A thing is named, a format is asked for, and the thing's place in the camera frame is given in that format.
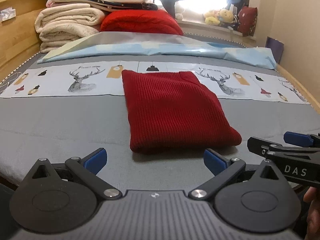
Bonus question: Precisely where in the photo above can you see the yellow plush doll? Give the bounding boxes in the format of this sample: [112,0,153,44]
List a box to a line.
[204,9,238,27]

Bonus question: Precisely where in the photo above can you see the light blue folded sheet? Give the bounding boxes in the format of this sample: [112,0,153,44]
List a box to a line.
[37,31,277,69]

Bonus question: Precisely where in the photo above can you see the cream folded blanket stack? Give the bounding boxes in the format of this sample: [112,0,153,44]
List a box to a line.
[34,3,105,53]

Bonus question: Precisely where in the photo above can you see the wooden bed frame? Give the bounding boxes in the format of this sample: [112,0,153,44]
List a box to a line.
[0,0,47,80]

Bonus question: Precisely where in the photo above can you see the purple paper bag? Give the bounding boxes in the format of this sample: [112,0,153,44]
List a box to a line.
[265,36,284,64]

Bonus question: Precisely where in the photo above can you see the dark red knit sweater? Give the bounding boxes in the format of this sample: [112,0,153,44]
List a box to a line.
[122,70,242,154]

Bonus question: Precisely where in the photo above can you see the dark red cushion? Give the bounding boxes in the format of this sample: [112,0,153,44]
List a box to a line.
[238,6,258,37]

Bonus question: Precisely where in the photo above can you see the bright red folded blanket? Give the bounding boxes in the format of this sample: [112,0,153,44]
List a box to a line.
[100,10,183,36]

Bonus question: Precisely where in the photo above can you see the person's right hand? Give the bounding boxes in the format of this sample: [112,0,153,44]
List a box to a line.
[303,187,320,240]

